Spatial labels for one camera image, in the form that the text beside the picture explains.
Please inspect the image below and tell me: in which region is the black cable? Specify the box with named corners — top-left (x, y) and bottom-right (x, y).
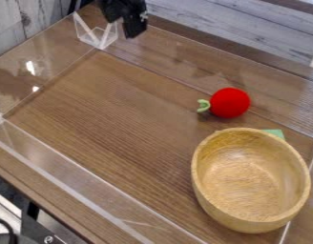
top-left (0, 217), bottom-right (17, 244)

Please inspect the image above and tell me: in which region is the wooden bowl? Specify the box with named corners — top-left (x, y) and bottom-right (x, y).
top-left (191, 128), bottom-right (310, 234)

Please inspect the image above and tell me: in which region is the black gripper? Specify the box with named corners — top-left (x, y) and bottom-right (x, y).
top-left (96, 0), bottom-right (147, 38)

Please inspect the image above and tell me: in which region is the green sticky note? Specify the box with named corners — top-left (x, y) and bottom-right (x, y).
top-left (262, 130), bottom-right (285, 140)

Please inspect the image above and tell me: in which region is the clear acrylic corner bracket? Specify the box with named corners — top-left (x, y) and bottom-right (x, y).
top-left (72, 12), bottom-right (117, 51)

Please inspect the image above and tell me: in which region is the red plush strawberry toy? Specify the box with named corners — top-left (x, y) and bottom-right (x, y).
top-left (195, 88), bottom-right (250, 118)

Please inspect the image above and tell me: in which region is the clear acrylic tray wall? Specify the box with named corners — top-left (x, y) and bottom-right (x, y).
top-left (0, 113), bottom-right (206, 244)

